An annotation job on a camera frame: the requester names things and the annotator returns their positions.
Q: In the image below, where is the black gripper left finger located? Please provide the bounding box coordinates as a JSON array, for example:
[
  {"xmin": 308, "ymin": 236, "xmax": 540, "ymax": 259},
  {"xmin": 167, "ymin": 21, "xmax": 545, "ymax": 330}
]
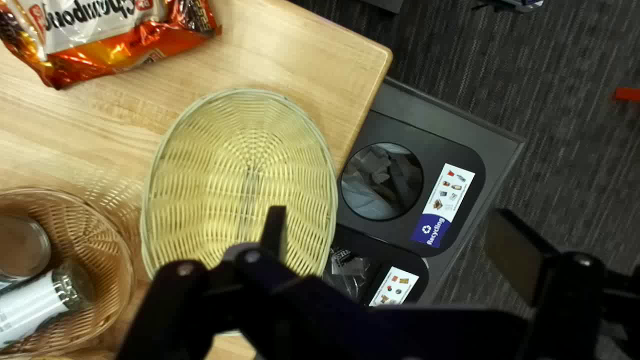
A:
[{"xmin": 117, "ymin": 204, "xmax": 376, "ymax": 360}]

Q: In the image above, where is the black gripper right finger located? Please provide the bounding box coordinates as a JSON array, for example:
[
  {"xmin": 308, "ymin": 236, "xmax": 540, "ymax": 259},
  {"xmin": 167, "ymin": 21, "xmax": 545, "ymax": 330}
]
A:
[{"xmin": 485, "ymin": 206, "xmax": 640, "ymax": 360}]

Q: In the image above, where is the pale yellow wicker basket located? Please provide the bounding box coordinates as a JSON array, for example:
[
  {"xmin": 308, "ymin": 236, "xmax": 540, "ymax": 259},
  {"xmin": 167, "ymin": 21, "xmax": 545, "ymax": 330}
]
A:
[{"xmin": 139, "ymin": 89, "xmax": 341, "ymax": 279}]

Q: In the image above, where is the wooden bowl with items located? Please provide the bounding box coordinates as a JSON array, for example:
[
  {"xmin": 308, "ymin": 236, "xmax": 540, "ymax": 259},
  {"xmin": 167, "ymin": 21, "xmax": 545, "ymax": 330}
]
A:
[{"xmin": 0, "ymin": 188, "xmax": 136, "ymax": 359}]

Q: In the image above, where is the white and silver can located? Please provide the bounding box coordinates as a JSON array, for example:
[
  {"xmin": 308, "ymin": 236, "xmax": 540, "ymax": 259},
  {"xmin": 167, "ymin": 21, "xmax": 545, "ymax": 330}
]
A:
[{"xmin": 0, "ymin": 265, "xmax": 87, "ymax": 351}]

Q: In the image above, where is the orange instant noodle packet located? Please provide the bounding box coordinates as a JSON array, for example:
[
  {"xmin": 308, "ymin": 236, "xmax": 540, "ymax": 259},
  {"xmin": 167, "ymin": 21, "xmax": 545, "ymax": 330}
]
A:
[{"xmin": 0, "ymin": 0, "xmax": 223, "ymax": 91}]

